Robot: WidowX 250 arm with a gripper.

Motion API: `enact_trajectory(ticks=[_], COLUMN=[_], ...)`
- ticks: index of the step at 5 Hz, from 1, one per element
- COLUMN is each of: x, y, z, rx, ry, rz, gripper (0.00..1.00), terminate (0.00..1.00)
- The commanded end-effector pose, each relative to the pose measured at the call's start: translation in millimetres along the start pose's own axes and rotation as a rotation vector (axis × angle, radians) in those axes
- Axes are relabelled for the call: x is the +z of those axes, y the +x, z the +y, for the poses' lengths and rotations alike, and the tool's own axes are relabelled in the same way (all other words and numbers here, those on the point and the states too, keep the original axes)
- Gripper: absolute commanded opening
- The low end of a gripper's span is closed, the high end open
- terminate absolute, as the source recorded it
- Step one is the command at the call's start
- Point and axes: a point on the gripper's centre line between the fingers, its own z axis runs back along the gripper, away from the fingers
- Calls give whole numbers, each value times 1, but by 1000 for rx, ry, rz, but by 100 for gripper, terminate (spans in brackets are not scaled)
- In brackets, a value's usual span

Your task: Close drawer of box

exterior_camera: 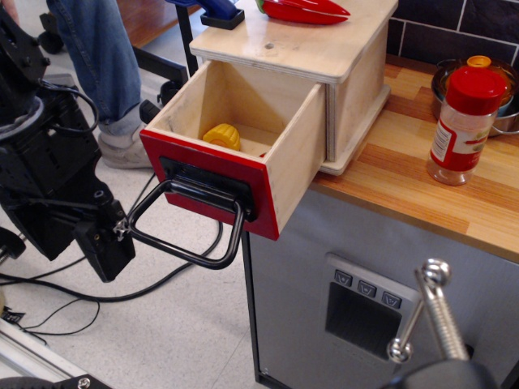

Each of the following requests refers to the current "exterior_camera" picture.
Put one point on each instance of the aluminium frame rail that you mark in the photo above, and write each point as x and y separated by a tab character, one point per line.
27	363

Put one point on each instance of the plywood box housing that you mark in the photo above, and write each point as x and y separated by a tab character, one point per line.
348	58

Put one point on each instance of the person leg in jeans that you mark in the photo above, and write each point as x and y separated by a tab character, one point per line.
105	64

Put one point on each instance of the blue black clamp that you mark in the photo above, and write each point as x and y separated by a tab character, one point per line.
221	14

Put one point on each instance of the metal bowl with contents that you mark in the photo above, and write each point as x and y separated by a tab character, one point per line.
506	122

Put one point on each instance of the yellow toy corn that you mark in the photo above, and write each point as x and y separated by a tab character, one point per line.
224	135

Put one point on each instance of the grey toy kitchen cabinet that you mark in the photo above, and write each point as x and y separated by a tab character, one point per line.
328	296

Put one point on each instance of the wooden drawer with red front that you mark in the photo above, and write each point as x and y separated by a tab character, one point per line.
282	125

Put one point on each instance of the red capped spice jar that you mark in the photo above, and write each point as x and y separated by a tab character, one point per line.
467	114

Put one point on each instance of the grey sneaker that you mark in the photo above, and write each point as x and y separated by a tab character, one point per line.
124	151

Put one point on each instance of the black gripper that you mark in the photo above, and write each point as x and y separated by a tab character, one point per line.
86	213

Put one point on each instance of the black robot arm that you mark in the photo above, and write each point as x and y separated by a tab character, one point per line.
49	155

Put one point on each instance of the red toy chili pepper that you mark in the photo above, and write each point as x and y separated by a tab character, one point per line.
322	12

